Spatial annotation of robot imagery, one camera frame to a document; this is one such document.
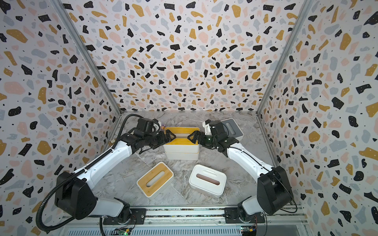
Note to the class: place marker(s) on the left aluminium corner post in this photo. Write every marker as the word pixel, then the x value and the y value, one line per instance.
pixel 64 16

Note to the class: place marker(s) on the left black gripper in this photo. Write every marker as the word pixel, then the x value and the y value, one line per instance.
pixel 163 140

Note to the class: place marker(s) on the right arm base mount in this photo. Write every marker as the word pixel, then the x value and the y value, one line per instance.
pixel 236 215

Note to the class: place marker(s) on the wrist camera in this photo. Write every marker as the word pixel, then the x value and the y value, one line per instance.
pixel 153 126
pixel 207 127

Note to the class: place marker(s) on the aluminium corner post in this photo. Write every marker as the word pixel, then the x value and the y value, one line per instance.
pixel 64 16
pixel 286 51

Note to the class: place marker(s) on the right aluminium corner post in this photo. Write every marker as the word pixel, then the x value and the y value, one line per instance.
pixel 286 51

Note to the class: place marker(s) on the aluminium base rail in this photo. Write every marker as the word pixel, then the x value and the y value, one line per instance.
pixel 194 221

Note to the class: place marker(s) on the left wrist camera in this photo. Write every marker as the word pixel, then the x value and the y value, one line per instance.
pixel 153 126

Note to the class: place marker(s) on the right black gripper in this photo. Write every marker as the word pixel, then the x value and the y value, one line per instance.
pixel 201 140

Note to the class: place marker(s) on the grey lid tissue box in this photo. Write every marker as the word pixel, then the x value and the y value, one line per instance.
pixel 233 129

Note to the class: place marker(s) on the right green circuit board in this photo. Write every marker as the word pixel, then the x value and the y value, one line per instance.
pixel 249 231

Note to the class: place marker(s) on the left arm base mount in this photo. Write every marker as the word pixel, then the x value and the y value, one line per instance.
pixel 130 216

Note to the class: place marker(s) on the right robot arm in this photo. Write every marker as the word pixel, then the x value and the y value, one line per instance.
pixel 273 187

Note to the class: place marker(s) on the yellow lid tissue box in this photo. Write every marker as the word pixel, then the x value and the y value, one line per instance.
pixel 156 180
pixel 181 144
pixel 182 156

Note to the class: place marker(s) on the green circuit board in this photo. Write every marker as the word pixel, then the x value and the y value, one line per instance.
pixel 249 231
pixel 121 232

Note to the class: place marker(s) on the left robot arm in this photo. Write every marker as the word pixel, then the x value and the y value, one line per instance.
pixel 76 196

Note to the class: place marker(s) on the left green circuit board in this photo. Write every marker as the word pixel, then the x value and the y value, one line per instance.
pixel 121 232

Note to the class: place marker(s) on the white pink tissue box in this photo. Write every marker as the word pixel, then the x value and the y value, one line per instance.
pixel 208 181

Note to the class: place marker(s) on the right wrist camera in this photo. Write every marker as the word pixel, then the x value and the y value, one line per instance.
pixel 207 127

